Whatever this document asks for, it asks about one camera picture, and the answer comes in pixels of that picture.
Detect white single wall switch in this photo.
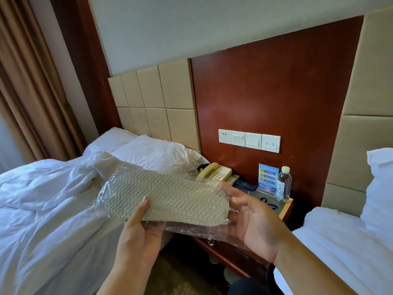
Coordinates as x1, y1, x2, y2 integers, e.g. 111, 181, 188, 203
231, 131, 246, 147

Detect person's left forearm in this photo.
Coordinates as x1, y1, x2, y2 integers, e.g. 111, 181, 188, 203
96, 260, 161, 295

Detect white wall switch with icons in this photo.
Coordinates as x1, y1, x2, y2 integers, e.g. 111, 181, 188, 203
261, 134, 281, 153

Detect crumpled white duvet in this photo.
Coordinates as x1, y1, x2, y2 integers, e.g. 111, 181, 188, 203
0, 151, 172, 295

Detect beige padded tiled headboard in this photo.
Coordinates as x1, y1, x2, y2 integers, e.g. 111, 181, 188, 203
107, 58, 201, 152

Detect white pillow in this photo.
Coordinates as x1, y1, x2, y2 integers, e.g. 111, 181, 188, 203
83, 127, 139, 157
111, 135, 210, 179
360, 147, 393, 241

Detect beige padded large-panel headboard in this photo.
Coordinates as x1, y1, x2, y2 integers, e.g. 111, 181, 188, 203
321, 6, 393, 218

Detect blue sign card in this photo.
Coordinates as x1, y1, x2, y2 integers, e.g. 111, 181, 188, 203
259, 163, 279, 194

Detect person's right hand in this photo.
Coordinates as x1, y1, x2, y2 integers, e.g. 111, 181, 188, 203
219, 182, 292, 264

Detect wooden nightstand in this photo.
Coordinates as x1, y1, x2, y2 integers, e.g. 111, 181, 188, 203
160, 178, 294, 284

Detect cream corded telephone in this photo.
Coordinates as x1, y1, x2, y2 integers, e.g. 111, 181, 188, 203
196, 162, 233, 182

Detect person's dark trouser leg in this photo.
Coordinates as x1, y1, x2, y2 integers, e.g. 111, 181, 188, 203
227, 277, 278, 295

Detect grey nightstand control panel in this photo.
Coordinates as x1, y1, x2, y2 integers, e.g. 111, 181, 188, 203
250, 190, 286, 217

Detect person's left hand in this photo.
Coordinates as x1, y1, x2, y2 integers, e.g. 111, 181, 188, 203
115, 196, 165, 269

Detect beige slippers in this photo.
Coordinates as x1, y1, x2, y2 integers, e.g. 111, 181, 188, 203
93, 164, 246, 244

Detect person's right forearm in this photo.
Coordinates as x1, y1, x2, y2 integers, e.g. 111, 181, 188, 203
273, 239, 359, 295

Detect dark red wooden wall panel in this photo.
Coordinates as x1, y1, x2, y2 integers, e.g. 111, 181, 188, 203
49, 0, 364, 226

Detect white double wall switch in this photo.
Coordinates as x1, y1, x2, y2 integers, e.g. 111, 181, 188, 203
245, 132, 262, 150

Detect clear plastic water bottle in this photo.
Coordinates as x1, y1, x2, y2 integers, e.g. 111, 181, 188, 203
276, 166, 292, 203

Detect brown curtain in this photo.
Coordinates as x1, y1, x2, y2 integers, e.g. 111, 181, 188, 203
0, 0, 88, 169

